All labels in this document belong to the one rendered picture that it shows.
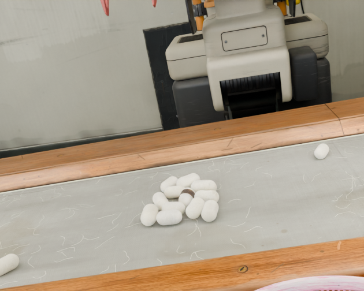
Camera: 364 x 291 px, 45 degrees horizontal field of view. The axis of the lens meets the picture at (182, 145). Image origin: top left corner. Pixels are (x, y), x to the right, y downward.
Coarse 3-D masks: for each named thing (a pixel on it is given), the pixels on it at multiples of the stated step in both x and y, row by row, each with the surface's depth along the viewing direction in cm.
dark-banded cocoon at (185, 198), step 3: (192, 189) 62; (180, 195) 61; (183, 195) 61; (186, 195) 60; (189, 195) 61; (180, 198) 61; (183, 198) 60; (186, 198) 60; (189, 198) 60; (192, 198) 61; (180, 201) 60; (183, 201) 60; (186, 201) 60; (189, 201) 60; (186, 204) 60; (186, 207) 61
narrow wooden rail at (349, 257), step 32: (224, 256) 46; (256, 256) 45; (288, 256) 44; (320, 256) 43; (352, 256) 42; (32, 288) 47; (64, 288) 46; (96, 288) 45; (128, 288) 44; (160, 288) 43; (192, 288) 42; (224, 288) 41; (256, 288) 41
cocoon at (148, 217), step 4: (148, 204) 60; (152, 204) 60; (144, 208) 59; (148, 208) 59; (152, 208) 59; (156, 208) 59; (144, 212) 58; (148, 212) 58; (152, 212) 58; (156, 212) 59; (144, 216) 58; (148, 216) 58; (152, 216) 58; (156, 216) 59; (144, 220) 58; (148, 220) 58; (152, 220) 58; (144, 224) 58; (148, 224) 58; (152, 224) 58
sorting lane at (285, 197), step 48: (336, 144) 71; (48, 192) 75; (96, 192) 71; (144, 192) 68; (240, 192) 62; (288, 192) 60; (336, 192) 58; (0, 240) 63; (48, 240) 60; (96, 240) 58; (144, 240) 56; (192, 240) 54; (240, 240) 52; (288, 240) 50; (0, 288) 52
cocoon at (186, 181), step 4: (184, 176) 66; (188, 176) 66; (192, 176) 66; (196, 176) 66; (180, 180) 65; (184, 180) 65; (188, 180) 65; (192, 180) 65; (176, 184) 66; (180, 184) 65; (184, 184) 65; (188, 184) 65
